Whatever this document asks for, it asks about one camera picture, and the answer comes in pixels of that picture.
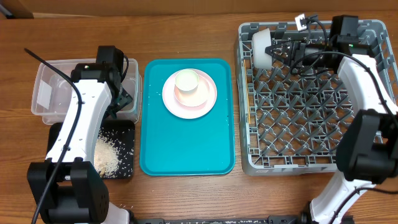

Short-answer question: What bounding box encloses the grey bowl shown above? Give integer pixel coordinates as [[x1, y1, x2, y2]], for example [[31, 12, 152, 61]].
[[252, 28, 272, 70]]

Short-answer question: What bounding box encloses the pale green cup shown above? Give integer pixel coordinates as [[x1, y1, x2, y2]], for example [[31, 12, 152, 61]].
[[175, 69, 199, 92]]

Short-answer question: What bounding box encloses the teal serving tray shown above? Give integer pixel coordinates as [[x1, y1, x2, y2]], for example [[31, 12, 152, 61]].
[[139, 58, 235, 176]]

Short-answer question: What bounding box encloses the wooden chopstick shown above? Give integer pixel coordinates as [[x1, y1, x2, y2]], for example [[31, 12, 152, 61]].
[[243, 59, 250, 111], [246, 93, 251, 124]]

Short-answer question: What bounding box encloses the large pink plate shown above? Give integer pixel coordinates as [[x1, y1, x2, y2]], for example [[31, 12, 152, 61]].
[[162, 68, 218, 119]]

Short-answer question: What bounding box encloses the rice food waste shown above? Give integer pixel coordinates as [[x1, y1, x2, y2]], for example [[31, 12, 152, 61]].
[[93, 126, 135, 180]]

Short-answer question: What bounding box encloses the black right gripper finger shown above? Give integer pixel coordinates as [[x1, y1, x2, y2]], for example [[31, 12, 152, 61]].
[[265, 42, 294, 53], [271, 51, 293, 67]]

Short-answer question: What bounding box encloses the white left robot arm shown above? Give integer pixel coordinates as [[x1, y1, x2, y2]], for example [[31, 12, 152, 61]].
[[26, 45, 134, 223]]

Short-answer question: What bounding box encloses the black tray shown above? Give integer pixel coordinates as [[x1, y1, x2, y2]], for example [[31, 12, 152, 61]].
[[45, 119, 136, 180]]

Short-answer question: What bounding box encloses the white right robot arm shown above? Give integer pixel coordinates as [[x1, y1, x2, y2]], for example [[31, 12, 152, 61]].
[[257, 15, 397, 223]]

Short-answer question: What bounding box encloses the small pink plate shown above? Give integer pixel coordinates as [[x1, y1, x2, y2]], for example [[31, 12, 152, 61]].
[[174, 75, 210, 107]]

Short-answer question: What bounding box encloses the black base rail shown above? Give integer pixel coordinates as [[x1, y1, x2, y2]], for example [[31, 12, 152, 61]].
[[131, 213, 315, 224]]

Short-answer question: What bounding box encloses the clear plastic bin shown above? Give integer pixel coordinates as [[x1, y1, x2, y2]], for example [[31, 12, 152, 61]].
[[31, 58, 142, 125]]

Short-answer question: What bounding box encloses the grey dishwasher rack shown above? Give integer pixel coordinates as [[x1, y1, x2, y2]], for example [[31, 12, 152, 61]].
[[236, 19, 397, 176]]

